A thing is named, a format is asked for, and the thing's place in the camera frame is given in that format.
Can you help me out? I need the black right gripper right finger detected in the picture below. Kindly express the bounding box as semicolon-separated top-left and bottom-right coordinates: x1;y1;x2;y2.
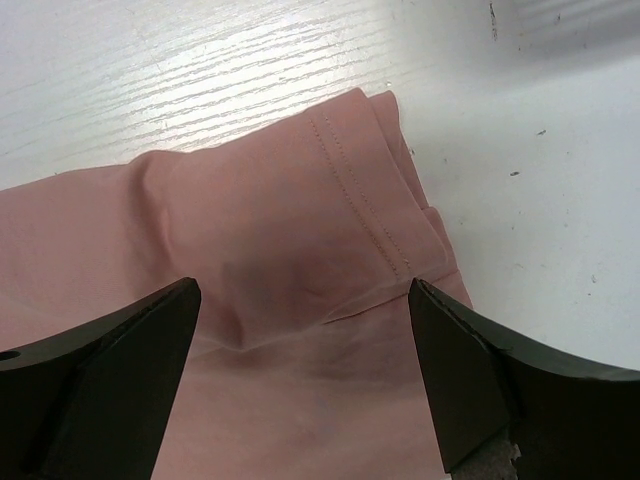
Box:
408;279;639;479

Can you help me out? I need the pink printed t shirt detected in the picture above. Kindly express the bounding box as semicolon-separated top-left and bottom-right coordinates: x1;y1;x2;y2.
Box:
1;90;468;479

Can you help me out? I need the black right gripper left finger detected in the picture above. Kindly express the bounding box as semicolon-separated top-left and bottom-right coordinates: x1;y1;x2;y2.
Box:
1;278;201;480

